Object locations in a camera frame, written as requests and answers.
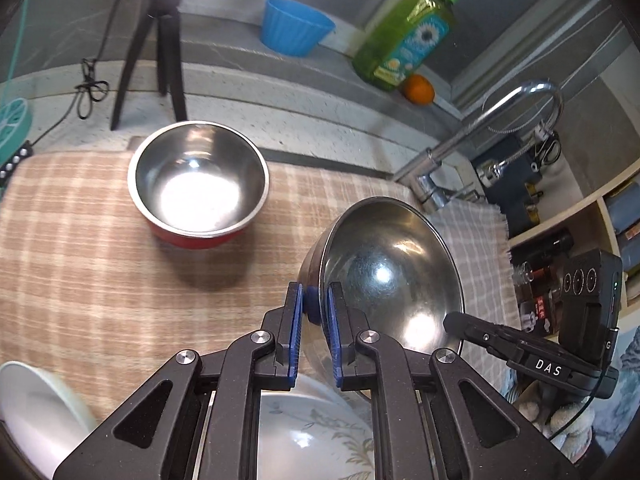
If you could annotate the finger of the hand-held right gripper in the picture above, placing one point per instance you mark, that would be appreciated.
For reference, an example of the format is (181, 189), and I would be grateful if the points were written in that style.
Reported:
(470, 327)

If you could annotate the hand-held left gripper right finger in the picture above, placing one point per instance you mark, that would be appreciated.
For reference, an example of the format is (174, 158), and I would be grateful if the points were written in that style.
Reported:
(334, 335)

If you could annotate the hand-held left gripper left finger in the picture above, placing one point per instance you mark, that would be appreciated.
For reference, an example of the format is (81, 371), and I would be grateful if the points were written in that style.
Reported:
(295, 332)

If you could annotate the plain stainless steel bowl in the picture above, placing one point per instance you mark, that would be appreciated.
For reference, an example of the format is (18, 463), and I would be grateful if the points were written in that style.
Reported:
(390, 270)

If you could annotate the white plate green leaf print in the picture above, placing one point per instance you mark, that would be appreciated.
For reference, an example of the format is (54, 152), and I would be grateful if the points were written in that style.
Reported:
(310, 430)

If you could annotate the red steel bowl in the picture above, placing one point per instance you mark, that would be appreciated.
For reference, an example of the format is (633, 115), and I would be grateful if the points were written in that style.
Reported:
(200, 180)

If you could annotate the pale blue ceramic bowl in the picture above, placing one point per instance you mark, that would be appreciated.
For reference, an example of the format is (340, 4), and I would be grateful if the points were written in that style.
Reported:
(35, 410)

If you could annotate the black and red box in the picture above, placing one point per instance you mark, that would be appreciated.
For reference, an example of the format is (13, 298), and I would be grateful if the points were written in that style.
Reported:
(540, 312)

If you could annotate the small clear glass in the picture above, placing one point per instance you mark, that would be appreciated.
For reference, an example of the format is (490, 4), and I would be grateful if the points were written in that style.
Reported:
(524, 274)

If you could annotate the beige shelf unit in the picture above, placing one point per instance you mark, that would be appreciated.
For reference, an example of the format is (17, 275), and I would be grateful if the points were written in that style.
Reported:
(550, 222)

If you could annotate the dark knife block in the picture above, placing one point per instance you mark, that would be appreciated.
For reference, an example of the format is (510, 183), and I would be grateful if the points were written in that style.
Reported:
(505, 200)

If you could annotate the black kitchen scissors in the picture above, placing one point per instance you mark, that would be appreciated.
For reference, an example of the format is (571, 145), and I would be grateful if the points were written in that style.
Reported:
(547, 152)

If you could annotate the chrome gooseneck faucet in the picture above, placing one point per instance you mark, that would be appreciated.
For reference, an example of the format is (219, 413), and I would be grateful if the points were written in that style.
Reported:
(450, 147)

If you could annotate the beige checked cloth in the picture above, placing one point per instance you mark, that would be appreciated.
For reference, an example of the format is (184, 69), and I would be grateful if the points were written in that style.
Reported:
(100, 270)

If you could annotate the orange fruit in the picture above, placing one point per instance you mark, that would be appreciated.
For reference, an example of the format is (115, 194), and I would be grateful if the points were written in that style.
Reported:
(419, 90)

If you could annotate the green dish soap pump bottle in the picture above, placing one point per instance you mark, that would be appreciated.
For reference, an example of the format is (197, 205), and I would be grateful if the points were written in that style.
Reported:
(400, 45)

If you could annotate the blue plastic cup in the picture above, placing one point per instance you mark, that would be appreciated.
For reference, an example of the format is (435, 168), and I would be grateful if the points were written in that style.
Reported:
(295, 30)

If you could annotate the black mini tripod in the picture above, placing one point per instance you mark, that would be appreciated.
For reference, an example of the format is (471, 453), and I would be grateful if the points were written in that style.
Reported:
(167, 50)

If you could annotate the black power strip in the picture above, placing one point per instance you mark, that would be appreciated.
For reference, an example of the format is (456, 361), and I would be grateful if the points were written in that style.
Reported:
(15, 162)

